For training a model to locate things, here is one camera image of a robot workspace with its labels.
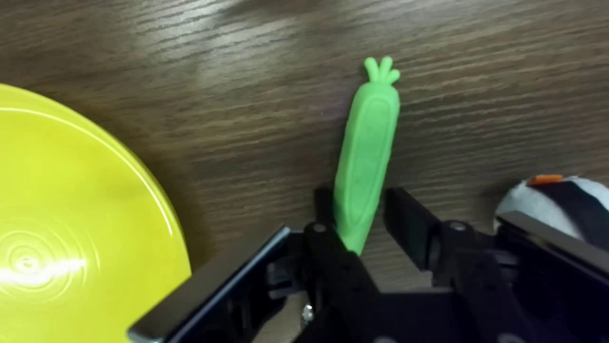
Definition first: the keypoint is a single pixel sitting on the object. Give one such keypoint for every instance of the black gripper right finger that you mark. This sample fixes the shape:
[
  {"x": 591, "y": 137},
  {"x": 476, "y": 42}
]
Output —
[{"x": 473, "y": 273}]

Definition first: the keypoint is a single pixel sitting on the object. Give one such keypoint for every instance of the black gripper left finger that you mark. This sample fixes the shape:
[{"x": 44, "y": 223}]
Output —
[{"x": 339, "y": 292}]

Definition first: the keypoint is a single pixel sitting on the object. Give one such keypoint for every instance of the white and black ball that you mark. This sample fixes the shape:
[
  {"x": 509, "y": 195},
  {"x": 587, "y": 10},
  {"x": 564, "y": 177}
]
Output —
[{"x": 539, "y": 202}]

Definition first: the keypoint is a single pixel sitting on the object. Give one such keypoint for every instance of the yellow plate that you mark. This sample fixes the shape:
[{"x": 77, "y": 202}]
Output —
[{"x": 77, "y": 221}]

